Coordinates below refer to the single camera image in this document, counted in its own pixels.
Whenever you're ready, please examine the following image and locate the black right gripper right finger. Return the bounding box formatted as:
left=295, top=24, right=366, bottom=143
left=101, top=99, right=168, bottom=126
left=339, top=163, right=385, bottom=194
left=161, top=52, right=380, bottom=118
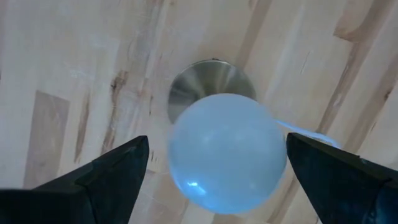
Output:
left=285, top=132, right=398, bottom=224

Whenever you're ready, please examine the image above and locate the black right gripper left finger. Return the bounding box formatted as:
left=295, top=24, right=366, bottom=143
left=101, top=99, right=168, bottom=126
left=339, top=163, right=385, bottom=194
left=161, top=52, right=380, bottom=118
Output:
left=0, top=134, right=150, bottom=224

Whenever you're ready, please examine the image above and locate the white lightbulb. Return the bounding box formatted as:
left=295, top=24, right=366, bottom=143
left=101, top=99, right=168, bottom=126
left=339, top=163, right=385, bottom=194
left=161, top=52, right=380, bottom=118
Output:
left=167, top=93, right=287, bottom=215

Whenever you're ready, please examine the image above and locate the metal lamp socket base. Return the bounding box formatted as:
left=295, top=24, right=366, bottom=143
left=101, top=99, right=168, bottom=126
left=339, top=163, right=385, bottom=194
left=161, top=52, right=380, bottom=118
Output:
left=167, top=58, right=257, bottom=124

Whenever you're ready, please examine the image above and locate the white lamp cable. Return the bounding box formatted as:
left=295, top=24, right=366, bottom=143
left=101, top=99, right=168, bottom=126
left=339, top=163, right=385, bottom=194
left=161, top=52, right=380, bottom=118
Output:
left=275, top=119, right=343, bottom=149

